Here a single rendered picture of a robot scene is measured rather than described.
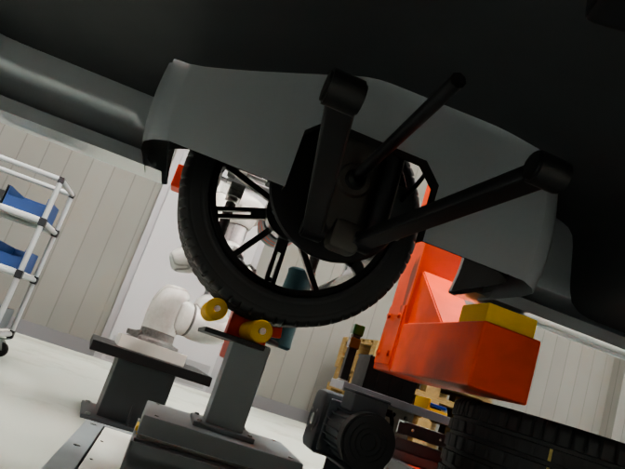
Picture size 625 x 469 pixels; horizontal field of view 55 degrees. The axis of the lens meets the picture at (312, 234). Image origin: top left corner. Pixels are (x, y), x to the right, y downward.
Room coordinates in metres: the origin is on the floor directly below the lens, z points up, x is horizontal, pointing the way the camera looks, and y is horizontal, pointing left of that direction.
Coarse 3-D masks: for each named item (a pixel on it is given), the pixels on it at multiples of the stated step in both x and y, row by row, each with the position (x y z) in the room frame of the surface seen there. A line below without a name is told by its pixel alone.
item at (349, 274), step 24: (216, 168) 1.48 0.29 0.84; (216, 192) 1.49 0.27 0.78; (264, 192) 1.69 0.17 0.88; (216, 216) 1.49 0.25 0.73; (240, 216) 1.69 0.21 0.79; (264, 216) 1.70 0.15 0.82; (288, 240) 1.70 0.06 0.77; (240, 264) 1.50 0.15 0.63; (360, 264) 1.65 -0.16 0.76; (288, 288) 1.53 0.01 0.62; (312, 288) 1.73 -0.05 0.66; (336, 288) 1.55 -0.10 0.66
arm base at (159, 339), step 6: (126, 330) 2.67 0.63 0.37; (132, 330) 2.66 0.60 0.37; (138, 330) 2.67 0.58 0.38; (144, 330) 2.66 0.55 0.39; (150, 330) 2.65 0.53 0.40; (132, 336) 2.73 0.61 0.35; (138, 336) 2.66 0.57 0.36; (144, 336) 2.63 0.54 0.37; (150, 336) 2.65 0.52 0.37; (156, 336) 2.65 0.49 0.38; (162, 336) 2.66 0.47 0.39; (168, 336) 2.68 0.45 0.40; (156, 342) 2.64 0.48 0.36; (162, 342) 2.66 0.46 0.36; (168, 342) 2.69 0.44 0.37; (168, 348) 2.67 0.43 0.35; (174, 348) 2.68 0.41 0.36
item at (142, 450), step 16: (128, 448) 1.42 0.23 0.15; (144, 448) 1.43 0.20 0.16; (160, 448) 1.49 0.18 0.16; (176, 448) 1.51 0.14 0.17; (128, 464) 1.43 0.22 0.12; (144, 464) 1.43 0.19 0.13; (160, 464) 1.44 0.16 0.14; (176, 464) 1.44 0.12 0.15; (192, 464) 1.45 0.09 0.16; (208, 464) 1.45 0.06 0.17; (224, 464) 1.52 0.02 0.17
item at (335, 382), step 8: (336, 384) 2.20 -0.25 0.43; (344, 384) 2.12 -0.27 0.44; (352, 384) 2.12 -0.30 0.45; (368, 392) 2.13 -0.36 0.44; (376, 392) 2.14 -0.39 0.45; (392, 400) 2.15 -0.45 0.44; (400, 400) 2.15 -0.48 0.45; (400, 408) 2.15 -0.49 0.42; (408, 408) 2.16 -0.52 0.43; (416, 408) 2.16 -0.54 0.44; (424, 416) 2.17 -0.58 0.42; (432, 416) 2.17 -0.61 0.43; (440, 416) 2.18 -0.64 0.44
